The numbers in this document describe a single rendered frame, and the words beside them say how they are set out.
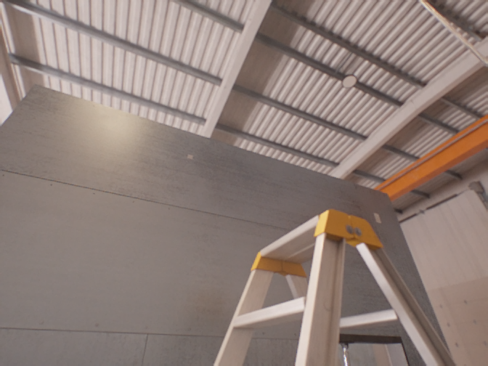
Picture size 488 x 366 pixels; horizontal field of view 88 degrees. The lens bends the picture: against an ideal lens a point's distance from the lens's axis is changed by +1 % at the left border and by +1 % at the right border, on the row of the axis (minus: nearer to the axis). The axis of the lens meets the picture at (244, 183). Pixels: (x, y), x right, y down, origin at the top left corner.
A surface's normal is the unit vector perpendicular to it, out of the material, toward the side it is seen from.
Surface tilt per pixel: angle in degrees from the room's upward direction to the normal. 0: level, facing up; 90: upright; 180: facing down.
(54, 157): 90
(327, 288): 88
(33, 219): 90
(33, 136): 90
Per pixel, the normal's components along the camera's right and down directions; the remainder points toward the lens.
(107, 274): 0.41, -0.53
